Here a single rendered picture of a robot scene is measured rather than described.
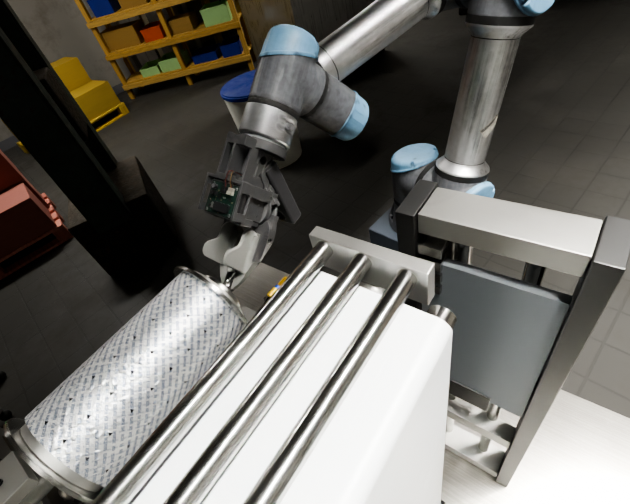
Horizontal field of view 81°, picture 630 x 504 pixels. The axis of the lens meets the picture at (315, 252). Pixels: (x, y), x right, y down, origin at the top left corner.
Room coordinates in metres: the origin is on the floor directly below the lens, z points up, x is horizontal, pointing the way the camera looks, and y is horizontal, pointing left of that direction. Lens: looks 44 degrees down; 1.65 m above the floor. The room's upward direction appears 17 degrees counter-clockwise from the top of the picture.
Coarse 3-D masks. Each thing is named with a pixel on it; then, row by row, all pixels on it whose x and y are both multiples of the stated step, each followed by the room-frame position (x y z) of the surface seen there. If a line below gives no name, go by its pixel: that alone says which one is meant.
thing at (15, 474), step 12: (12, 456) 0.21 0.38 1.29; (0, 468) 0.20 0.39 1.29; (12, 468) 0.20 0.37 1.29; (24, 468) 0.20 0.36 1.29; (0, 480) 0.19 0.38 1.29; (12, 480) 0.19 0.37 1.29; (24, 480) 0.18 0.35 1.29; (36, 480) 0.19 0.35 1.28; (0, 492) 0.18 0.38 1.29; (12, 492) 0.18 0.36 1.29; (24, 492) 0.18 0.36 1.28
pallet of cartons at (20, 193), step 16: (0, 160) 3.15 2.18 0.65; (0, 176) 3.11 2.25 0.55; (16, 176) 3.16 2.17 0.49; (0, 192) 3.06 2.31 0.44; (16, 192) 2.96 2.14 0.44; (32, 192) 3.15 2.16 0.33; (0, 208) 2.77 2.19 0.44; (16, 208) 2.74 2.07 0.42; (32, 208) 2.78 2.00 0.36; (48, 208) 3.15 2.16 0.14; (0, 224) 2.66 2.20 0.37; (16, 224) 2.70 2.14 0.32; (32, 224) 2.74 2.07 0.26; (48, 224) 2.78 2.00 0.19; (0, 240) 2.62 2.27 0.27; (16, 240) 2.66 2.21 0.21; (32, 240) 2.70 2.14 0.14; (64, 240) 2.77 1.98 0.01; (0, 256) 2.58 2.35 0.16; (32, 256) 2.67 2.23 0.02; (0, 272) 2.53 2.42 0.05
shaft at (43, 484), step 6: (36, 474) 0.20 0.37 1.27; (42, 480) 0.19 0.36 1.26; (36, 486) 0.19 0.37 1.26; (42, 486) 0.19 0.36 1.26; (48, 486) 0.19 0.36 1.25; (30, 492) 0.18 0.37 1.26; (36, 492) 0.18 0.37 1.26; (42, 492) 0.18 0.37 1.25; (48, 492) 0.19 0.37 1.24; (24, 498) 0.18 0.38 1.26; (30, 498) 0.18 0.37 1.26; (36, 498) 0.18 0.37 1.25; (42, 498) 0.18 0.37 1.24
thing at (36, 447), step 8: (208, 280) 0.37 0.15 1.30; (24, 424) 0.25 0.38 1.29; (24, 432) 0.23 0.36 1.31; (24, 440) 0.22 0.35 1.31; (32, 440) 0.22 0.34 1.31; (32, 448) 0.21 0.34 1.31; (40, 448) 0.21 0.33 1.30; (40, 456) 0.20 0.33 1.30; (48, 456) 0.20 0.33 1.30; (48, 464) 0.19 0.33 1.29; (56, 464) 0.19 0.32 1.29; (56, 472) 0.18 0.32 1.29; (64, 472) 0.18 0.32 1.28; (72, 472) 0.18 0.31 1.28; (72, 480) 0.18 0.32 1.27; (80, 480) 0.18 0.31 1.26; (88, 480) 0.18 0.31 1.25; (88, 488) 0.17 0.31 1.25; (96, 488) 0.18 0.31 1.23
